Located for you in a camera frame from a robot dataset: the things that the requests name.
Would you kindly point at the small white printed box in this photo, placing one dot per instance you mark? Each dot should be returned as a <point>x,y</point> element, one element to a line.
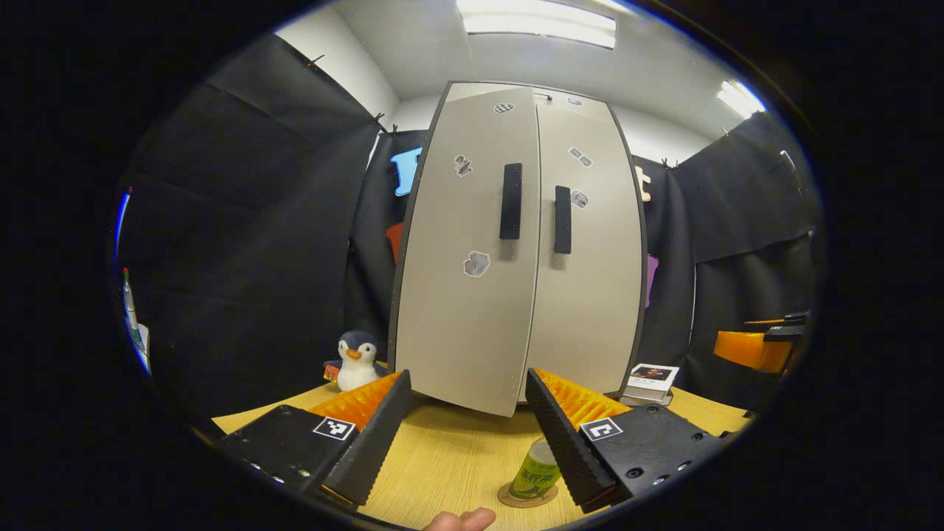
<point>649,383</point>

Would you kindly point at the small ceiling light panel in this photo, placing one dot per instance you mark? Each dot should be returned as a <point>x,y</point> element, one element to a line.
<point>741,99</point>

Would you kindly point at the slim white green object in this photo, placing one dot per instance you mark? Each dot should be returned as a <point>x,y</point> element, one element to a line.
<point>130,310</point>

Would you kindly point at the grey cabinet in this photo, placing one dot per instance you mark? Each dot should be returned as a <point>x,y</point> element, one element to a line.
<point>564,94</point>

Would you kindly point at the large ceiling light panel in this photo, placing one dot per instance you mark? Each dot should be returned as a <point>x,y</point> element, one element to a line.
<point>538,22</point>

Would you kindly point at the green label clear bottle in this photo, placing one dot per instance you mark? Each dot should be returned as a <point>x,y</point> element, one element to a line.
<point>535,472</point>

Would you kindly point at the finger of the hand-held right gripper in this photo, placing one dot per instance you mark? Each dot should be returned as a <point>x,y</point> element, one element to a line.
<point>748,350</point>
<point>763,321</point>

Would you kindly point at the penguin plush toy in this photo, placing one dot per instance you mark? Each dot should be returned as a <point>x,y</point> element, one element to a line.
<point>358,369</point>

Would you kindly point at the grey cabinet door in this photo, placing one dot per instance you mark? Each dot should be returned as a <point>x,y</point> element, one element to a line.
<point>457,332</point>
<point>590,310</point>

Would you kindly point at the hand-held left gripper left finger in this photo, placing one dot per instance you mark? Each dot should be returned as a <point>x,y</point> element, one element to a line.
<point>376,442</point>

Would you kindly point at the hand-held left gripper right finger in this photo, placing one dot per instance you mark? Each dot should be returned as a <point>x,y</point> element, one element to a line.
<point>564,442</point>

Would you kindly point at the round brown coaster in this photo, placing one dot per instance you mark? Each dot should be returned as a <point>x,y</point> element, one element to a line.
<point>509,498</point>

